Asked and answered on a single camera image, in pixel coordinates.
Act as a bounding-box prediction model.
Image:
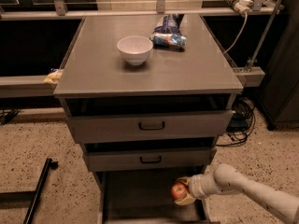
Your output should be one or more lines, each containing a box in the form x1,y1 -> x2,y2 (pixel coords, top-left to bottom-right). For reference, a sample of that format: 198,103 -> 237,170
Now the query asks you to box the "grey metal rail frame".
0,0 -> 288,99

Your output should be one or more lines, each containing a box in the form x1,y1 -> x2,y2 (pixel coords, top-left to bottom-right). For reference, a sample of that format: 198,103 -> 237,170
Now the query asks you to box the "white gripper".
175,174 -> 217,205

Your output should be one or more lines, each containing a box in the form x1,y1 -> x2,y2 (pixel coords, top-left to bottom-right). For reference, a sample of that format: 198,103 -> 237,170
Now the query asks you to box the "grey drawer cabinet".
52,13 -> 244,224

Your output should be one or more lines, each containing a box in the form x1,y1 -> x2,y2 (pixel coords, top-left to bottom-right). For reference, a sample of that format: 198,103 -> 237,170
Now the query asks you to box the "grey top drawer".
66,110 -> 233,144

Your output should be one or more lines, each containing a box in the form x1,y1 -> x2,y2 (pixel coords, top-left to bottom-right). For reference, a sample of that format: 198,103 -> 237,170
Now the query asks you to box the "white power cable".
221,12 -> 249,56

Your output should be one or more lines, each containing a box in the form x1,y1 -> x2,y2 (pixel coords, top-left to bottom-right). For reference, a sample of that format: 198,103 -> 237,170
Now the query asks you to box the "grey middle drawer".
83,147 -> 216,172

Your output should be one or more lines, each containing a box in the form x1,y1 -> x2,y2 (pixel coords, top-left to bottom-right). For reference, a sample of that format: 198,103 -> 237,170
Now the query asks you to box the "black cable bundle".
215,96 -> 256,147

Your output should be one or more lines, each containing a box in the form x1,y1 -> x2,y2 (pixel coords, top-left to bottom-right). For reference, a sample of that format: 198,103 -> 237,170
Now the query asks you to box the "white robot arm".
171,164 -> 299,224

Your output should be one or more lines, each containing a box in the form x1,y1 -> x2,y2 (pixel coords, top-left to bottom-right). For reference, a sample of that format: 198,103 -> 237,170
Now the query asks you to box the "red apple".
171,182 -> 187,201

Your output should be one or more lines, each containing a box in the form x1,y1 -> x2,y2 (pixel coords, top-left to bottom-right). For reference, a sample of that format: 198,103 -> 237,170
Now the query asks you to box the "dark cabinet right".
254,0 -> 299,131

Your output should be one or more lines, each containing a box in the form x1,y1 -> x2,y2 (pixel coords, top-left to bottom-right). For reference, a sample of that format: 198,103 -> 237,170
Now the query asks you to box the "white bowl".
117,35 -> 153,65

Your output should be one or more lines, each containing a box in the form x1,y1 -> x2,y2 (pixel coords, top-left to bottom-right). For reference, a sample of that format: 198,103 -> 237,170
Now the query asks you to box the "yellow sponge on rail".
44,69 -> 63,85

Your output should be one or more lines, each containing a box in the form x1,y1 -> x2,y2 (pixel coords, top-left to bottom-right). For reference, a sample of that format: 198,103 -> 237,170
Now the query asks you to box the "grey bottom drawer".
96,166 -> 210,224

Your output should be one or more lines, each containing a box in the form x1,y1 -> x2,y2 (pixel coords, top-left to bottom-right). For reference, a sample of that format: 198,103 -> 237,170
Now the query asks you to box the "black metal bar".
23,158 -> 58,224

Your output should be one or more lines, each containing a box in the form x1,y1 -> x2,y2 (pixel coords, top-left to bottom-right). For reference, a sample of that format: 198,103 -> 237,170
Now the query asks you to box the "grey drawer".
66,110 -> 233,144
83,147 -> 216,172
96,166 -> 210,224

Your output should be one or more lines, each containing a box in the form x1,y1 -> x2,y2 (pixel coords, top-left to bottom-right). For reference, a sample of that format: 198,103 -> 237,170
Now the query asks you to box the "blue chip bag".
150,14 -> 187,50

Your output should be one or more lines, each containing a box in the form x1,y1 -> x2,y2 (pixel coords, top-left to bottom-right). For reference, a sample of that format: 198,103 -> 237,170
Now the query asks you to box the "white power strip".
225,0 -> 252,15

